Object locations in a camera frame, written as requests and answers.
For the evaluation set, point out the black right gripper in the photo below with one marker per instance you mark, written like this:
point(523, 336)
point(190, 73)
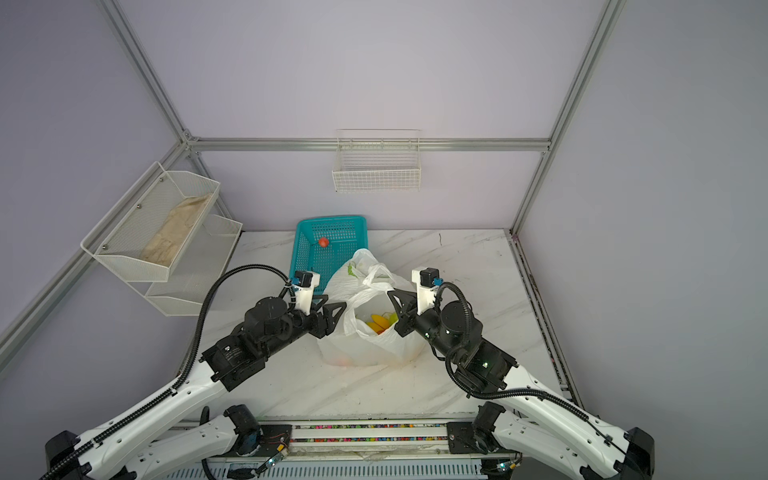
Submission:
point(408, 311)

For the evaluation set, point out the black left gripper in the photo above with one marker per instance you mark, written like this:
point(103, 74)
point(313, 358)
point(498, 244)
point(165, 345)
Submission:
point(327, 326)

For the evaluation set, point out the yellow fake banana bunch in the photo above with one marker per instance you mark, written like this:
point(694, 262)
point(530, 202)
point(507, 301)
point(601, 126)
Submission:
point(381, 323)

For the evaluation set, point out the white lemon print plastic bag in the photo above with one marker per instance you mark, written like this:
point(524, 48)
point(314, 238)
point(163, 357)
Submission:
point(362, 283)

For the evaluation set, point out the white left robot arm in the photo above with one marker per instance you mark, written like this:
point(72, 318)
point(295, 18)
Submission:
point(128, 446)

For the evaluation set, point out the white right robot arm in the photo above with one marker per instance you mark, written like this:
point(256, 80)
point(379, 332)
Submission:
point(518, 412)

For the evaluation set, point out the teal plastic fruit basket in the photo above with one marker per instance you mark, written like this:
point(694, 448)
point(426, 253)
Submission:
point(346, 234)

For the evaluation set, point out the white mesh lower shelf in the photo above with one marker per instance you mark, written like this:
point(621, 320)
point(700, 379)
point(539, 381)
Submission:
point(200, 266)

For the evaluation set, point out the white mesh shelf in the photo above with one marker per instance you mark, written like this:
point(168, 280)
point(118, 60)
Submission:
point(121, 240)
point(200, 266)

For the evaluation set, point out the beige cloth in shelf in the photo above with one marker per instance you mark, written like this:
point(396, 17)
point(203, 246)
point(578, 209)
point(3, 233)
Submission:
point(167, 242)

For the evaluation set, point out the white mesh upper shelf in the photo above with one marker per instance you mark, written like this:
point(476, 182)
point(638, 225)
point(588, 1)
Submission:
point(121, 240)

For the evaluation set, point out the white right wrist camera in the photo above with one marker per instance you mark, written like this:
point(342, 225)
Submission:
point(427, 282)

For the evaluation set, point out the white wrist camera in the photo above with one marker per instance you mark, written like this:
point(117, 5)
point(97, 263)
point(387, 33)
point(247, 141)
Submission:
point(304, 283)
point(427, 282)

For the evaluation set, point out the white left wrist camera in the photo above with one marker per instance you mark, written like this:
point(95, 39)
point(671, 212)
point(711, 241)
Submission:
point(304, 283)

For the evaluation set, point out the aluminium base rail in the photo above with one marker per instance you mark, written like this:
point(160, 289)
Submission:
point(431, 449)

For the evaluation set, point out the white wire wall basket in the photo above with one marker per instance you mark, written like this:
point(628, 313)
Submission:
point(377, 160)

